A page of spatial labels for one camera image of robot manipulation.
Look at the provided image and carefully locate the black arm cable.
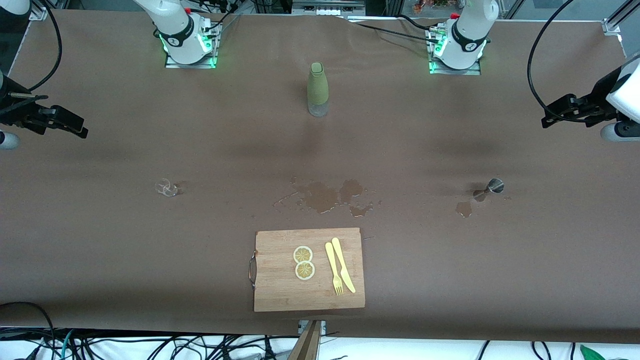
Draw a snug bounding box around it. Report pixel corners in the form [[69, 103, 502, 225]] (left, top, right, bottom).
[[27, 0, 63, 93], [527, 0, 608, 123]]

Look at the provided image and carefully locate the wooden cutting board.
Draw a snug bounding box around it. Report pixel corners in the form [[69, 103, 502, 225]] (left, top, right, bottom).
[[248, 227, 366, 313]]

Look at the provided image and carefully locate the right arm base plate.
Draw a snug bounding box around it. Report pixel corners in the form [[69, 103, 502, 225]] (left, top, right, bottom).
[[164, 22, 221, 70]]

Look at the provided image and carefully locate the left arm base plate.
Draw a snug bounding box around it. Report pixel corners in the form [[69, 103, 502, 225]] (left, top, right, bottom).
[[427, 27, 483, 76]]

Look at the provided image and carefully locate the brown table cover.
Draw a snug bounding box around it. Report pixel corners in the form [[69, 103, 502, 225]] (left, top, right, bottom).
[[0, 9, 640, 346]]

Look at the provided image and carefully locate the yellow plastic fork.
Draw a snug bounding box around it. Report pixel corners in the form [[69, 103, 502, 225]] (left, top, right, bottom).
[[325, 242, 345, 296]]

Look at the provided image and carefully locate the teal floor cable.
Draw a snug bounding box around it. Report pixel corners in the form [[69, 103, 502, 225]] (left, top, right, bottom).
[[59, 329, 77, 360]]

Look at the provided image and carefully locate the aluminium frame corner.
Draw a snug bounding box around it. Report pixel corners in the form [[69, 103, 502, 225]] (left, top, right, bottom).
[[601, 0, 640, 36], [27, 0, 51, 22]]

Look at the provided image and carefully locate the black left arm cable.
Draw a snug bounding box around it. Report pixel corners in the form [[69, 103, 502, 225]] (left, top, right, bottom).
[[527, 0, 608, 123]]

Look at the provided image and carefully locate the black base cable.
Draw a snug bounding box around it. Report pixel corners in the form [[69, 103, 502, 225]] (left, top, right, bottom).
[[346, 14, 443, 46]]

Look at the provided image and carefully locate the yellow plastic knife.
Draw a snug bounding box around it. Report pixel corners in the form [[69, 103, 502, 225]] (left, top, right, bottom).
[[331, 237, 357, 294]]

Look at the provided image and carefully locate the steel jigger measuring cup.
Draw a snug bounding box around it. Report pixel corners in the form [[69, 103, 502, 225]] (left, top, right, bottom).
[[472, 178, 506, 203]]

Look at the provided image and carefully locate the green bottle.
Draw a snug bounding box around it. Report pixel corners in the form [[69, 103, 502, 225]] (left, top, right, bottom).
[[306, 61, 330, 118]]

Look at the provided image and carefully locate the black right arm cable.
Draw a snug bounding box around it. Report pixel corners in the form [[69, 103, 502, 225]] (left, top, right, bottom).
[[27, 0, 63, 93]]

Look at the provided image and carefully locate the wooden beam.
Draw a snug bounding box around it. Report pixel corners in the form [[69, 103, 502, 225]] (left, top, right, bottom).
[[289, 320, 323, 360]]

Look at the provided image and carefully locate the grey metal rack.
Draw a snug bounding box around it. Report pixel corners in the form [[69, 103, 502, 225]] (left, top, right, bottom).
[[291, 0, 367, 19]]

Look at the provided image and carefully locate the clear glass beaker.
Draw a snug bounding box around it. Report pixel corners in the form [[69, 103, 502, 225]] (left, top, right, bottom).
[[155, 178, 179, 198]]

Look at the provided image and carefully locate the small metal bracket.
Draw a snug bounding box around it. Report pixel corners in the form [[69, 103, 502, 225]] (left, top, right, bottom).
[[298, 320, 327, 337]]

